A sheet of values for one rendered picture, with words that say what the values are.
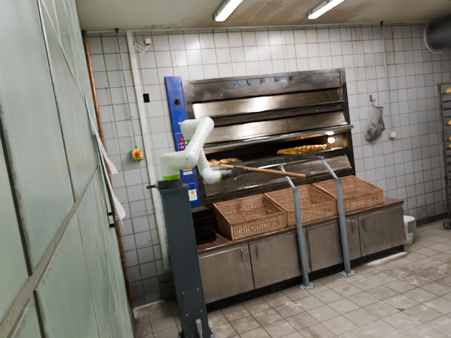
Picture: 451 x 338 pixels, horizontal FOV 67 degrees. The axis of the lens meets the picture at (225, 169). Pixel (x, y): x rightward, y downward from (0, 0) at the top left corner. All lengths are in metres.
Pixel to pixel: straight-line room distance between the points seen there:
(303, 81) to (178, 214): 2.25
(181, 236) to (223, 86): 1.72
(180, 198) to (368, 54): 3.04
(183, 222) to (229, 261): 0.79
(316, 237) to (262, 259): 0.59
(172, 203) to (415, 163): 3.44
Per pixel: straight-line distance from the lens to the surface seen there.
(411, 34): 5.14
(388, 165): 4.69
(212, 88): 3.56
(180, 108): 3.40
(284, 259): 3.34
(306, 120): 3.98
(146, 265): 3.52
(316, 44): 4.19
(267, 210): 3.61
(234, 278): 3.18
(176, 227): 2.48
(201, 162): 2.86
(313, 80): 4.09
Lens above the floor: 1.52
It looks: 6 degrees down
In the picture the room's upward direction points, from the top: 8 degrees counter-clockwise
